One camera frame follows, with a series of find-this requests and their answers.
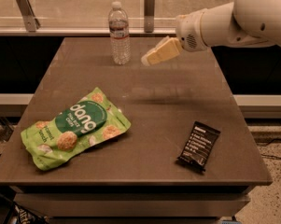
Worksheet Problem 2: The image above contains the metal railing bracket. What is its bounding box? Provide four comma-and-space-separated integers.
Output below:
144, 0, 155, 33
16, 0, 40, 32

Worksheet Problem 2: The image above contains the glass railing panel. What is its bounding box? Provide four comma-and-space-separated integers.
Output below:
0, 0, 232, 29

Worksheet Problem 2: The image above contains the left metal railing bracket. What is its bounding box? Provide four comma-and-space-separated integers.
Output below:
16, 0, 40, 32

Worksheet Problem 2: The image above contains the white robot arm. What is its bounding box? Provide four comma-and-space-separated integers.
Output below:
141, 0, 281, 66

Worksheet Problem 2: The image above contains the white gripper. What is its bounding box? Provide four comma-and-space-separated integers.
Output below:
141, 9, 207, 66

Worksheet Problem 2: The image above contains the dark item under table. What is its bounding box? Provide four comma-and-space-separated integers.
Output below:
0, 193, 49, 224

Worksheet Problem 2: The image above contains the black snack bar wrapper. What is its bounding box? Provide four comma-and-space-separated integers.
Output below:
176, 121, 220, 174

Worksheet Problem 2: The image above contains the middle metal railing bracket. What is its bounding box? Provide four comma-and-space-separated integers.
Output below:
144, 0, 155, 33

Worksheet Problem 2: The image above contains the black cable on floor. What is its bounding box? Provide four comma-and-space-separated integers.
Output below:
255, 137, 281, 161

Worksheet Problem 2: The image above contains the green dang chips bag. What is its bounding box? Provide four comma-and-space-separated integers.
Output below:
21, 88, 131, 171

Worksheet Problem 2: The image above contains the clear plastic water bottle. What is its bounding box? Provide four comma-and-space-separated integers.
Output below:
108, 1, 131, 65

